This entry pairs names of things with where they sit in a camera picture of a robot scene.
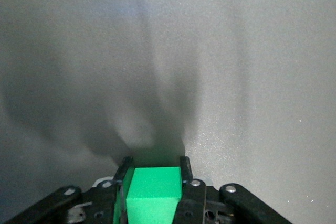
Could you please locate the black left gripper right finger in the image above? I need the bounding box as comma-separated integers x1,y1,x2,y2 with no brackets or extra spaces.
174,156,207,224

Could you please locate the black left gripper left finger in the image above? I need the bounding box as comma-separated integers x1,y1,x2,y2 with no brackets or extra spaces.
89,156,134,224

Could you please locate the green cube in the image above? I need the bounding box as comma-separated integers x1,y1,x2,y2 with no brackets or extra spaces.
113,166,184,224

